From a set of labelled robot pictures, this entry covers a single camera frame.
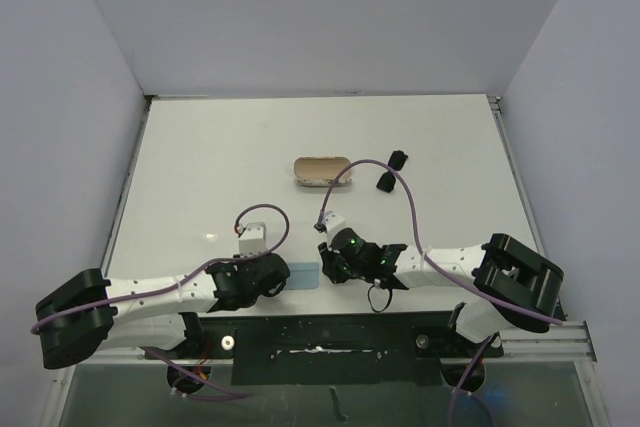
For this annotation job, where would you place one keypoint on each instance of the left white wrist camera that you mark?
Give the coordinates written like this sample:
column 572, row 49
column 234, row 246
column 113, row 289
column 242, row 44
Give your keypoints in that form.
column 251, row 240

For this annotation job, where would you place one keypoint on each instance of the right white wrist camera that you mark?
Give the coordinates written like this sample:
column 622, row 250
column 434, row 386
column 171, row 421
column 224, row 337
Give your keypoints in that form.
column 329, row 223

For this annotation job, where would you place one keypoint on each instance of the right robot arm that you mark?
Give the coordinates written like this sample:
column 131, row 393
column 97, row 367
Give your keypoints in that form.
column 514, row 285

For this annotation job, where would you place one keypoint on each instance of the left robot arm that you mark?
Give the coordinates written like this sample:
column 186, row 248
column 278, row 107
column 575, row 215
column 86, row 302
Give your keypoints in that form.
column 90, row 312

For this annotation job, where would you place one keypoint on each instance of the aluminium frame rail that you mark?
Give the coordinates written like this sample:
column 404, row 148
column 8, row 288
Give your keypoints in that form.
column 568, row 343

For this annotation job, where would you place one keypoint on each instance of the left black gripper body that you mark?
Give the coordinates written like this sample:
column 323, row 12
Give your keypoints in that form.
column 240, row 264

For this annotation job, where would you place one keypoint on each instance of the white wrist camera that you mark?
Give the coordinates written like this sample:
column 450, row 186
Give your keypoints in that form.
column 329, row 223
column 251, row 240

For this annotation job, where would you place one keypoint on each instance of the black sunglasses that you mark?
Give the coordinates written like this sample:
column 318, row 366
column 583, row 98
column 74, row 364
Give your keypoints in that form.
column 386, row 182

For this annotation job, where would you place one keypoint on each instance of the blue cleaning cloth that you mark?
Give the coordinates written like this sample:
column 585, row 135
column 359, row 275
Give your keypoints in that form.
column 303, row 276

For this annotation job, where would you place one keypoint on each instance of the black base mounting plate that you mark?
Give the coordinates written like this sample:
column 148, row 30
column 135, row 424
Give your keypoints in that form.
column 328, row 349

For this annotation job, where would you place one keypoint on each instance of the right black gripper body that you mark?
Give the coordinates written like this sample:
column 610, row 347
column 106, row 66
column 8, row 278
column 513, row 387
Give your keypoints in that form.
column 342, row 270

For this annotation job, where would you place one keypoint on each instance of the patterned glasses case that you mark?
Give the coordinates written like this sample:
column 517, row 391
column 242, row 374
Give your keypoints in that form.
column 318, row 171

